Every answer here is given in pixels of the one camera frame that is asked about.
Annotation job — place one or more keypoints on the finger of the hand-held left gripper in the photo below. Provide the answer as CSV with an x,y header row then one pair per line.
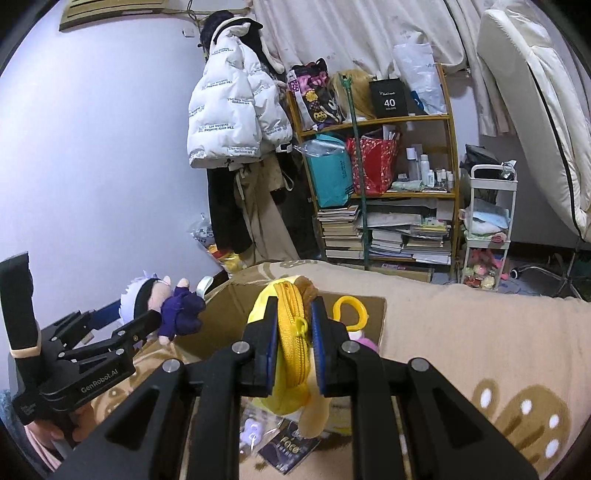
x,y
134,330
106,311

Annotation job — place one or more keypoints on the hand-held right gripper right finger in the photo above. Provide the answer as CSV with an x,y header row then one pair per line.
x,y
318,346

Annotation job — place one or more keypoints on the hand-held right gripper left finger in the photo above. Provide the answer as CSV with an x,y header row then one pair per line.
x,y
272,341

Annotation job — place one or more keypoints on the yellow zipper plush pouch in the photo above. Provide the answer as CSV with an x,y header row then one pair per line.
x,y
291,350

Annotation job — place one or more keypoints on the pink plush toy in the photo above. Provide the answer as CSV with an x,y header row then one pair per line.
x,y
367,344

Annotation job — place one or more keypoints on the purple dressed plush doll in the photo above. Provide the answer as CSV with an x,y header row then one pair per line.
x,y
182,309

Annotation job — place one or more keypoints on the cardboard box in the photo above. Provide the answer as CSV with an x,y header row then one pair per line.
x,y
217,318

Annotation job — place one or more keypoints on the person's left forearm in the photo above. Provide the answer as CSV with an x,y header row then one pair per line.
x,y
39,445

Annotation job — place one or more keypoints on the person's left hand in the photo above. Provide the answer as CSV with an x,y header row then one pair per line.
x,y
85,422

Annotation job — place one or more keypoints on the plastic bag with toys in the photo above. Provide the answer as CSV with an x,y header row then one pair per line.
x,y
231,263

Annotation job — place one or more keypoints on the small lilac toy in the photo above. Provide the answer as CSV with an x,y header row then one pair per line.
x,y
251,431

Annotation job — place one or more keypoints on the dark printed packet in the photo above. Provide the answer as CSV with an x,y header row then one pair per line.
x,y
286,450

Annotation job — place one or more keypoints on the stack of books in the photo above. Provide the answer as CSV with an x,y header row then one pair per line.
x,y
339,235

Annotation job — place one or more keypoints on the beige patterned blanket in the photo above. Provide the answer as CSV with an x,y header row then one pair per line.
x,y
438,332

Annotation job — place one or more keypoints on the dark hanging clothes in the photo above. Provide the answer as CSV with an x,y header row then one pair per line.
x,y
300,221

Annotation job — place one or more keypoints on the beige trousers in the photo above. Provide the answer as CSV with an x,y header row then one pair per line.
x,y
263,217

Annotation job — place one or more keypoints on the black hanging garment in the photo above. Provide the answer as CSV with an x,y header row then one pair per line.
x,y
226,212

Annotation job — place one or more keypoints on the pile of papers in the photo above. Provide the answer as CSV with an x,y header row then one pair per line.
x,y
406,240

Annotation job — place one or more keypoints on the green pole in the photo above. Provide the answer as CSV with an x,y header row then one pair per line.
x,y
362,207

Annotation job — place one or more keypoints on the teal paper bag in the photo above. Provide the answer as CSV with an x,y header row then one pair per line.
x,y
330,175

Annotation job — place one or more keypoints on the pile of small plush toys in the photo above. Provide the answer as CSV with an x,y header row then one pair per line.
x,y
482,272

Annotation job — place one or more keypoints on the red gift bag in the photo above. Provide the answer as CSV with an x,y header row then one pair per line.
x,y
374,161

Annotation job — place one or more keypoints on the clear plastic bag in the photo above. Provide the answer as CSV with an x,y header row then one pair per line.
x,y
318,147

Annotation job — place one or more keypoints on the row of cosmetic bottles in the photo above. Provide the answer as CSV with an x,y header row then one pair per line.
x,y
422,168

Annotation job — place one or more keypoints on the folded blue cloth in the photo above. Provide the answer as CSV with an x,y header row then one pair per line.
x,y
487,217

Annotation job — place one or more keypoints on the white puffer jacket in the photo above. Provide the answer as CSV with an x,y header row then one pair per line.
x,y
226,106

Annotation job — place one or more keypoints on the wooden shelf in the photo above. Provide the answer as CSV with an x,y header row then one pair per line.
x,y
397,120

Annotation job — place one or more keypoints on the white trolley cart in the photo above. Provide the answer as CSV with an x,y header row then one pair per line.
x,y
485,168

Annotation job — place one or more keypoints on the purple printed bag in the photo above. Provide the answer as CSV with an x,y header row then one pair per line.
x,y
314,97

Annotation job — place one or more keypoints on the black bag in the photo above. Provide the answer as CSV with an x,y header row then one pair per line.
x,y
480,154

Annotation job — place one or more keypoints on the blonde wig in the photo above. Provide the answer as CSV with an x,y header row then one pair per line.
x,y
336,94

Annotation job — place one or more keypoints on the silver chair base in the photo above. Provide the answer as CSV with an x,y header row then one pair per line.
x,y
565,277

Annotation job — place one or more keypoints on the black box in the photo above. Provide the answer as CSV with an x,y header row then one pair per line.
x,y
388,99

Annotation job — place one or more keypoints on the white plastic bag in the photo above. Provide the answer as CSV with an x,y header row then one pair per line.
x,y
418,78

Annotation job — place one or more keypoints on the beige air conditioner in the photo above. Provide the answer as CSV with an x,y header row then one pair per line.
x,y
111,11

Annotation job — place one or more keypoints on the black hat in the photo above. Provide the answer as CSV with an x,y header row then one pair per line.
x,y
221,21

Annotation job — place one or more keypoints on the cream curtain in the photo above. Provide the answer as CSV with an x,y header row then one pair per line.
x,y
346,32

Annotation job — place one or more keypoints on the cream mattress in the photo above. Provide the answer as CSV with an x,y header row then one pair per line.
x,y
521,83

